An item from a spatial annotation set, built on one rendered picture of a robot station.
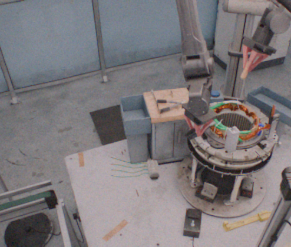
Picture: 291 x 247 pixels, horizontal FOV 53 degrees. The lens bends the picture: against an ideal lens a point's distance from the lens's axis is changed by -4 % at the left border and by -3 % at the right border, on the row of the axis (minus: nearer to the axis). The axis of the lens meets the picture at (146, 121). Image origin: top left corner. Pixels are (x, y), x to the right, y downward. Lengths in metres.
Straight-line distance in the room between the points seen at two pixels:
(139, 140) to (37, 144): 1.63
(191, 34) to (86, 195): 0.82
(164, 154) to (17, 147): 1.75
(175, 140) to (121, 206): 0.37
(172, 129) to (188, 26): 0.57
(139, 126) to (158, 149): 0.17
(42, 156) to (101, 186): 1.40
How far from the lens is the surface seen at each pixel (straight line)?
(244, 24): 1.45
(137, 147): 1.35
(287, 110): 1.43
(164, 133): 1.29
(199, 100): 0.81
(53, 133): 2.89
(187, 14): 0.83
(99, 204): 1.30
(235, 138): 1.02
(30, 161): 2.69
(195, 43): 0.83
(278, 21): 0.92
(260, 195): 1.35
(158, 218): 1.24
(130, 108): 1.38
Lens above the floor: 1.84
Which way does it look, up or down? 40 degrees down
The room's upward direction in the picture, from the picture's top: 2 degrees counter-clockwise
